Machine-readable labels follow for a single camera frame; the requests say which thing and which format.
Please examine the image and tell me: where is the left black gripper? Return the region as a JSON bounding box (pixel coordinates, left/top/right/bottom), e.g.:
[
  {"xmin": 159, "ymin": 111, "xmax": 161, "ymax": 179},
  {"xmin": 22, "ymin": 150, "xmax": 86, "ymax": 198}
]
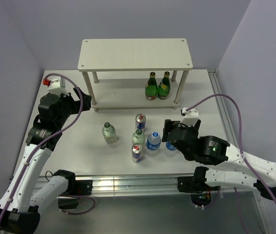
[{"xmin": 56, "ymin": 87, "xmax": 91, "ymax": 127}]

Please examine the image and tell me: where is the Pocari Sweat bottle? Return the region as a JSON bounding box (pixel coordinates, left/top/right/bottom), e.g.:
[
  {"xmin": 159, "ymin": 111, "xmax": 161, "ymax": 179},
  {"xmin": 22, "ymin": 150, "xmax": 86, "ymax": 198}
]
[
  {"xmin": 146, "ymin": 132, "xmax": 161, "ymax": 156},
  {"xmin": 165, "ymin": 141, "xmax": 177, "ymax": 157}
]

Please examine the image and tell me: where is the Red Bull can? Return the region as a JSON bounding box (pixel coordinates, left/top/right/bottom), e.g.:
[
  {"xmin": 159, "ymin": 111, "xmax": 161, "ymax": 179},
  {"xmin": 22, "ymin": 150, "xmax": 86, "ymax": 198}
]
[
  {"xmin": 131, "ymin": 143, "xmax": 143, "ymax": 163},
  {"xmin": 135, "ymin": 114, "xmax": 147, "ymax": 132}
]

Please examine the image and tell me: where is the clear glass bottle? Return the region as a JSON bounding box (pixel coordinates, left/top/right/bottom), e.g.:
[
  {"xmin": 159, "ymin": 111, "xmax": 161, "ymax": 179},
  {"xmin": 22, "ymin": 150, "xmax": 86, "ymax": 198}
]
[
  {"xmin": 132, "ymin": 129, "xmax": 146, "ymax": 145},
  {"xmin": 102, "ymin": 122, "xmax": 116, "ymax": 144}
]

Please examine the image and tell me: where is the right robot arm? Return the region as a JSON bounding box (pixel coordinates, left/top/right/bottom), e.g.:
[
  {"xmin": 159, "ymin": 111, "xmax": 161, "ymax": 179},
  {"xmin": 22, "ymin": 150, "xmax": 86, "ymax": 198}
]
[{"xmin": 162, "ymin": 119, "xmax": 276, "ymax": 200}]

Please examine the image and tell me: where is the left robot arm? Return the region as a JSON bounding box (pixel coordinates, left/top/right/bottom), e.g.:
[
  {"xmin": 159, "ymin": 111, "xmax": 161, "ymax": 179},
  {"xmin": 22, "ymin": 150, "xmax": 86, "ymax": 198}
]
[{"xmin": 0, "ymin": 88, "xmax": 92, "ymax": 234}]

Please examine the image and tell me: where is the white two-tier shelf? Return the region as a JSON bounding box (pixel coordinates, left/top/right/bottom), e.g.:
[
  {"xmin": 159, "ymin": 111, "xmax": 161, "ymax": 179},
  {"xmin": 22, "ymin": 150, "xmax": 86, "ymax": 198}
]
[{"xmin": 77, "ymin": 38, "xmax": 193, "ymax": 111}]

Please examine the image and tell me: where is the right green glass bottle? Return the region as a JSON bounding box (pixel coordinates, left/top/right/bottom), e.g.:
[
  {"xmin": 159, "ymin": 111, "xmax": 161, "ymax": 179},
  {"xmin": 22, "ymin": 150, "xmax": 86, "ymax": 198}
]
[{"xmin": 158, "ymin": 71, "xmax": 170, "ymax": 99}]

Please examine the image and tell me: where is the green glass bottle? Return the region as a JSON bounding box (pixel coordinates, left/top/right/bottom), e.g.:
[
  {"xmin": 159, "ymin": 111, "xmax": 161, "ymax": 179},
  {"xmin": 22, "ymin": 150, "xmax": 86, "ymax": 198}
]
[
  {"xmin": 158, "ymin": 71, "xmax": 170, "ymax": 99},
  {"xmin": 145, "ymin": 72, "xmax": 158, "ymax": 100}
]

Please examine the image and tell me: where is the left green glass bottle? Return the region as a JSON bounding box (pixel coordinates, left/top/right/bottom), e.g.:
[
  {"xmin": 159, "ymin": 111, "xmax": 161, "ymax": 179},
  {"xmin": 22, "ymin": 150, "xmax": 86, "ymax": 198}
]
[{"xmin": 145, "ymin": 72, "xmax": 158, "ymax": 100}]

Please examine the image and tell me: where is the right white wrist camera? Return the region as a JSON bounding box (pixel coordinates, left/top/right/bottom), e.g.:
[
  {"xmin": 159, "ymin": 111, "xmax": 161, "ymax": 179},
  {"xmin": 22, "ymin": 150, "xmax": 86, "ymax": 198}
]
[{"xmin": 180, "ymin": 107, "xmax": 199, "ymax": 127}]

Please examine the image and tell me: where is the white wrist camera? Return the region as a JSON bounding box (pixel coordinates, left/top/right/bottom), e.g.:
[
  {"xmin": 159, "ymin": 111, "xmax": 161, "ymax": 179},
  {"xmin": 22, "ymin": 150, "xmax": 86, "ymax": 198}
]
[
  {"xmin": 43, "ymin": 76, "xmax": 66, "ymax": 96},
  {"xmin": 180, "ymin": 107, "xmax": 199, "ymax": 127}
]

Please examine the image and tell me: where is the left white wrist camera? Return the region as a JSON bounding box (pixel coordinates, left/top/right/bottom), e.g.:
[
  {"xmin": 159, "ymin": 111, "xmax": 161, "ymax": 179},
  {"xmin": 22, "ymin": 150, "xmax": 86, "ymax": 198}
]
[{"xmin": 43, "ymin": 76, "xmax": 66, "ymax": 96}]

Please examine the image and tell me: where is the aluminium side rail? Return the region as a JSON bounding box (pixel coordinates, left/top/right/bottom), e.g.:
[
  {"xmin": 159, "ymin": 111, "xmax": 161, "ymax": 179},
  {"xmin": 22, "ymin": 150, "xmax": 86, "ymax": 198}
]
[{"xmin": 207, "ymin": 69, "xmax": 239, "ymax": 146}]

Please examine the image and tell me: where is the aluminium front rail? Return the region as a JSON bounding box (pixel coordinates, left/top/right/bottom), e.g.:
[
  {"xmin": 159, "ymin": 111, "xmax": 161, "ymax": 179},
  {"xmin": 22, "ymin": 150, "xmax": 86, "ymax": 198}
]
[{"xmin": 6, "ymin": 174, "xmax": 223, "ymax": 200}]

